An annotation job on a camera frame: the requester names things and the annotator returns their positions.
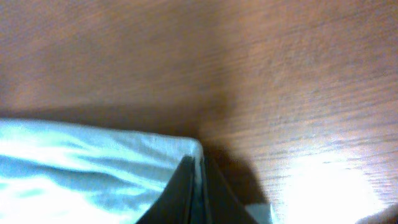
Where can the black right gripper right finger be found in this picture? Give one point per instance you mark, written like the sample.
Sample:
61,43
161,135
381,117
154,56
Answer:
220,203

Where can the light blue t-shirt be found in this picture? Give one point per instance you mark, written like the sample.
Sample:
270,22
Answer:
68,173

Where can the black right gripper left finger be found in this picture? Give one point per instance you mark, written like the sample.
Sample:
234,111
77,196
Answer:
175,202

